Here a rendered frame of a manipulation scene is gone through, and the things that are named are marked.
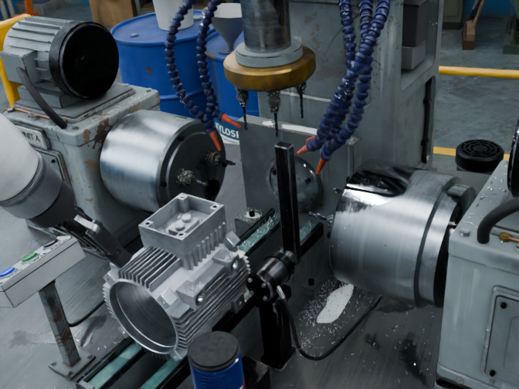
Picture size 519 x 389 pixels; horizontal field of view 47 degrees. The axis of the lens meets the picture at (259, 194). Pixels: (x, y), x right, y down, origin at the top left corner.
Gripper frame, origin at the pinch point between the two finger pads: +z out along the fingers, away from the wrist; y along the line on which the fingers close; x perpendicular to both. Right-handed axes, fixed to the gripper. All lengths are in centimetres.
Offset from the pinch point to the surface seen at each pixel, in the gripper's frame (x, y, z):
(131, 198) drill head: -17.1, 24.4, 21.7
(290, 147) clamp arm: -28.1, -21.0, 0.7
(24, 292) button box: 12.4, 14.7, 1.0
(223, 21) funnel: -123, 91, 81
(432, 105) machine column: -73, -24, 45
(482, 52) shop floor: -320, 61, 314
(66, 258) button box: 3.5, 15.0, 5.4
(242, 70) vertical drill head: -40.0, -5.7, -2.2
